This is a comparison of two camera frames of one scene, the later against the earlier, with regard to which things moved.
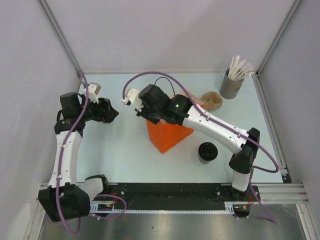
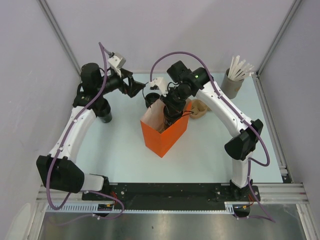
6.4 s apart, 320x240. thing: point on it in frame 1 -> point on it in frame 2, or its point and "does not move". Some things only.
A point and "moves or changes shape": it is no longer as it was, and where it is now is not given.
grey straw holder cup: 229,88 does not move
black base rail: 182,193 does not move
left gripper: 107,116 -> 133,87
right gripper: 143,114 -> 167,100
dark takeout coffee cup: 207,151 moves or changes shape
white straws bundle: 239,69 does not move
